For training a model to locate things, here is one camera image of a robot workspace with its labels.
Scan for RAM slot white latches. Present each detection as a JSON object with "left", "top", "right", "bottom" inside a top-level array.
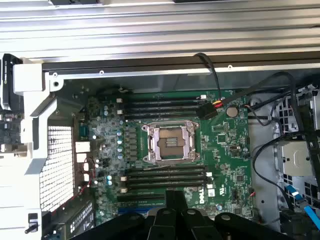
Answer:
[
  {"left": 119, "top": 184, "right": 215, "bottom": 194},
  {"left": 116, "top": 106, "right": 201, "bottom": 115},
  {"left": 116, "top": 94, "right": 207, "bottom": 103}
]

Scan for RAM slot black latches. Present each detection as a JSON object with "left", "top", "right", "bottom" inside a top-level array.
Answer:
[
  {"left": 127, "top": 179, "right": 207, "bottom": 186},
  {"left": 123, "top": 101, "right": 201, "bottom": 107},
  {"left": 123, "top": 112, "right": 200, "bottom": 119},
  {"left": 128, "top": 166, "right": 207, "bottom": 173}
]

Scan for RAM memory stick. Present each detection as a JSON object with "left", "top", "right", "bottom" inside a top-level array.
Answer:
[{"left": 121, "top": 171, "right": 213, "bottom": 182}]

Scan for blue expansion slot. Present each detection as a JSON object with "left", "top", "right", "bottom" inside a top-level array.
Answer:
[{"left": 119, "top": 206, "right": 151, "bottom": 214}]

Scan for long black expansion slot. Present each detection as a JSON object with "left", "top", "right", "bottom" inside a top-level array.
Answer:
[{"left": 116, "top": 194, "right": 166, "bottom": 202}]

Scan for green Dell motherboard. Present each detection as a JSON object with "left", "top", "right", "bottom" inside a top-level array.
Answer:
[{"left": 86, "top": 88, "right": 255, "bottom": 227}]

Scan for silver CPU socket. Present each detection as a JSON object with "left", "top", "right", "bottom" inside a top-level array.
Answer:
[{"left": 141, "top": 120, "right": 201, "bottom": 166}]

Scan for metal disk bay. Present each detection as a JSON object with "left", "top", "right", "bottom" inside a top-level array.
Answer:
[{"left": 271, "top": 83, "right": 320, "bottom": 201}]

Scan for small black lever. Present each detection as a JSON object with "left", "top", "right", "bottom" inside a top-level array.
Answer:
[{"left": 24, "top": 212, "right": 40, "bottom": 235}]

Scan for black plastic bar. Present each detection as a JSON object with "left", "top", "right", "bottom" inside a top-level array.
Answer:
[{"left": 296, "top": 99, "right": 320, "bottom": 201}]

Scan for silver coin cell battery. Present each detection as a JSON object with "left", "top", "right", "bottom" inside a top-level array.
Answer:
[{"left": 226, "top": 104, "right": 240, "bottom": 118}]

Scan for grey metal PC case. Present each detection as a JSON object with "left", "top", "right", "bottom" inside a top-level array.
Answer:
[{"left": 41, "top": 61, "right": 320, "bottom": 240}]

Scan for black graphics card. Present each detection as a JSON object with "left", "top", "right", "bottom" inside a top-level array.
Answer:
[{"left": 0, "top": 53, "right": 26, "bottom": 153}]

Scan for red and black twisted wire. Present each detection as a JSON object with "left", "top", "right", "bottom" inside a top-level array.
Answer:
[{"left": 62, "top": 156, "right": 99, "bottom": 210}]

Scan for blue flat data wire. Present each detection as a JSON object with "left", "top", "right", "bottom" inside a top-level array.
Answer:
[{"left": 283, "top": 185, "right": 320, "bottom": 232}]

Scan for black wire with connector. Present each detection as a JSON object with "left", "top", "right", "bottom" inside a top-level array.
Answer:
[{"left": 196, "top": 71, "right": 298, "bottom": 121}]

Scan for thin black cord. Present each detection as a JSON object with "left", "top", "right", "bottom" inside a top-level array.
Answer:
[{"left": 194, "top": 52, "right": 223, "bottom": 102}]

